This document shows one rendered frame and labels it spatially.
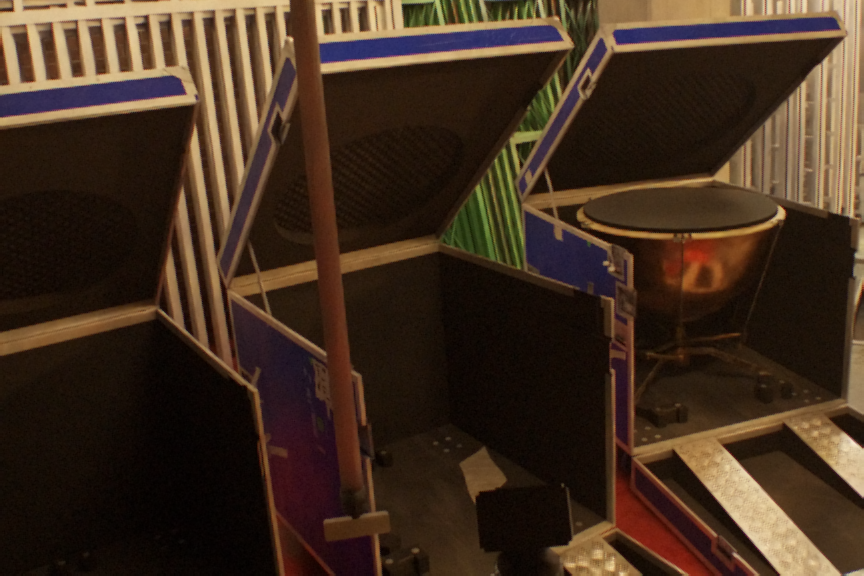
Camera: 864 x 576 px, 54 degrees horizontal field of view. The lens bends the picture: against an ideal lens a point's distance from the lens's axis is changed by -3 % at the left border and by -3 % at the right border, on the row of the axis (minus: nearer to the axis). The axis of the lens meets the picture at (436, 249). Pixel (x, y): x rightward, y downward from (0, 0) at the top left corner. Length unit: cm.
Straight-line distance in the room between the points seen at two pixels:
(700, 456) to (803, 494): 40
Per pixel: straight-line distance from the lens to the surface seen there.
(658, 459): 353
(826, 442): 373
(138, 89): 220
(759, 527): 327
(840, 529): 342
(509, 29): 260
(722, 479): 342
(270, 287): 316
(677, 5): 454
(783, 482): 364
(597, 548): 294
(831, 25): 372
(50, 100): 216
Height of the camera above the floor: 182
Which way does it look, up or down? 15 degrees down
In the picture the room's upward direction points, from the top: 4 degrees counter-clockwise
